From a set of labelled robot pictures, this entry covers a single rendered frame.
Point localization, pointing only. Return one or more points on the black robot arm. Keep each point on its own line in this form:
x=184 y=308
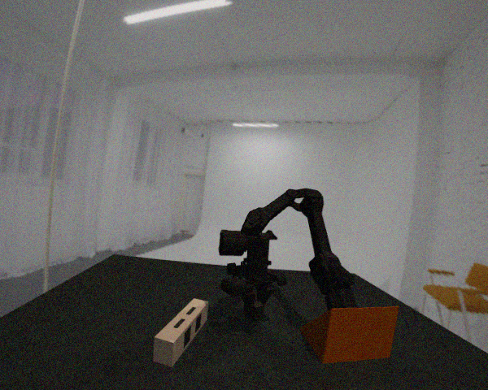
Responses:
x=325 y=267

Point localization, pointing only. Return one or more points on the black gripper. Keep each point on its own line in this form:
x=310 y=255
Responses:
x=257 y=274

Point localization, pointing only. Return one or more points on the black two-prong plug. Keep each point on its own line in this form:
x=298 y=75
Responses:
x=257 y=312

